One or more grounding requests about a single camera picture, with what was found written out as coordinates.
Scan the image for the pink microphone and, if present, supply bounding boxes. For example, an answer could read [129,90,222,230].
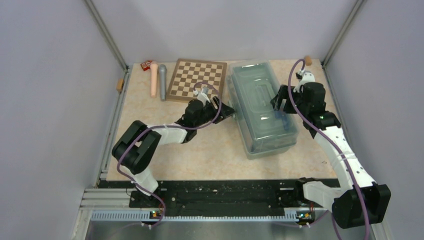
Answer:
[150,61,159,98]

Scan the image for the wooden block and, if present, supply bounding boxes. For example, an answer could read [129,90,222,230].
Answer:
[116,78,125,93]
[303,55,313,66]

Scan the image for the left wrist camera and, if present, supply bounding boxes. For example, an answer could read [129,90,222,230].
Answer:
[193,87,210,105]

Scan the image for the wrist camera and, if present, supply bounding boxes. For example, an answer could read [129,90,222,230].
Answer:
[193,87,210,105]
[293,70,316,93]

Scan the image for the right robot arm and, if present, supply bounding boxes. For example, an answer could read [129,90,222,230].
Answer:
[270,82,391,229]

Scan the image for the left wooden block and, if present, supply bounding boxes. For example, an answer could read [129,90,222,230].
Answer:
[116,78,125,93]

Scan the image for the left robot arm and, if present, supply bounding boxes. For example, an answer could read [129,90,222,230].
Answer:
[111,96,236,207]

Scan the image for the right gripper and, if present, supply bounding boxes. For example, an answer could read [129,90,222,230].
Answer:
[270,84,309,117]

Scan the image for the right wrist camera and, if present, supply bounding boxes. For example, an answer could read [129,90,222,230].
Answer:
[293,70,316,93]

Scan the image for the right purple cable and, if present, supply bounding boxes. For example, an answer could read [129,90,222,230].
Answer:
[287,58,372,240]

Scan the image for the purple cable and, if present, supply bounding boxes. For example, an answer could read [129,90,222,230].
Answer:
[116,82,223,229]
[287,58,372,240]

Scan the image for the right wooden block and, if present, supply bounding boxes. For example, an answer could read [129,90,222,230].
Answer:
[303,55,313,66]

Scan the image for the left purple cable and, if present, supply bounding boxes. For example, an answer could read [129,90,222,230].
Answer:
[116,82,223,229]

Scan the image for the grey microphone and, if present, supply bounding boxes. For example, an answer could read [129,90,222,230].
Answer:
[158,64,167,102]

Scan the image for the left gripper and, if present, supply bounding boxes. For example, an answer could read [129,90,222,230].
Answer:
[195,96,238,128]

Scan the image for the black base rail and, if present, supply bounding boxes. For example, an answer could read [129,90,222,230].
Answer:
[99,179,318,217]

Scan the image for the wooden chessboard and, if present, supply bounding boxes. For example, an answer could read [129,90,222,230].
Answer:
[166,58,228,103]

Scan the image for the red small packet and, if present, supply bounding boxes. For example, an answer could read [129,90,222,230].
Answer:
[140,60,154,72]

